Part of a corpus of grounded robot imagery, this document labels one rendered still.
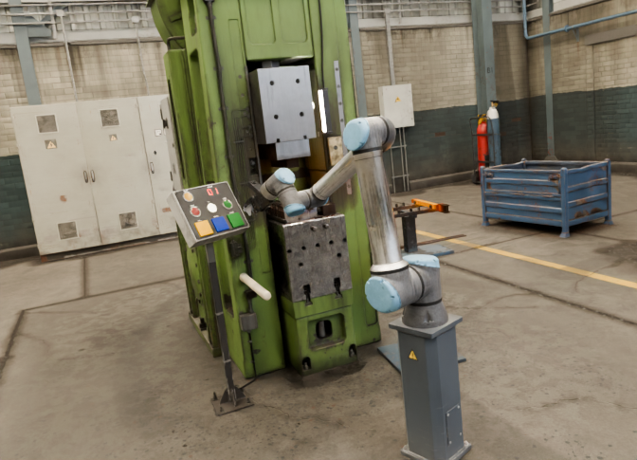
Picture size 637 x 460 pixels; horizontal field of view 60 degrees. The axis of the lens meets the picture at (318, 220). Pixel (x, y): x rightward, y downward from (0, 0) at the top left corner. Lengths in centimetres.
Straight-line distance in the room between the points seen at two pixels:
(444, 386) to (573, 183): 420
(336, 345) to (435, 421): 109
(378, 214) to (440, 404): 82
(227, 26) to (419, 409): 216
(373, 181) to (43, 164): 661
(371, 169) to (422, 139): 862
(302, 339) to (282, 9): 187
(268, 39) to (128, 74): 586
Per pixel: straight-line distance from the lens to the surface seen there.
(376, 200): 205
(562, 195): 615
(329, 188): 244
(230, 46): 317
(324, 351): 331
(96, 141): 822
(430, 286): 222
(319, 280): 316
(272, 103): 305
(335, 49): 338
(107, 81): 894
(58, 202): 827
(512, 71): 1204
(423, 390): 236
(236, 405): 314
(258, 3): 327
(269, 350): 339
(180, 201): 274
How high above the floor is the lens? 145
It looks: 10 degrees down
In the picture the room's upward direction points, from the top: 7 degrees counter-clockwise
